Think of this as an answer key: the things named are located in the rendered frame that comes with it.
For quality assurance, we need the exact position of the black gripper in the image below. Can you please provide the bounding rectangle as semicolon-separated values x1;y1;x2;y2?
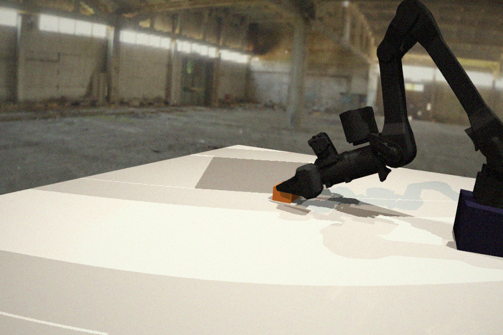
276;151;357;200

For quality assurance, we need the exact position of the orange block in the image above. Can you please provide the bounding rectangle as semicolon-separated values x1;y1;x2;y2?
272;186;300;204

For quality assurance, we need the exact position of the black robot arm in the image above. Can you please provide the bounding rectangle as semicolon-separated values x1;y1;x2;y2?
308;0;503;209

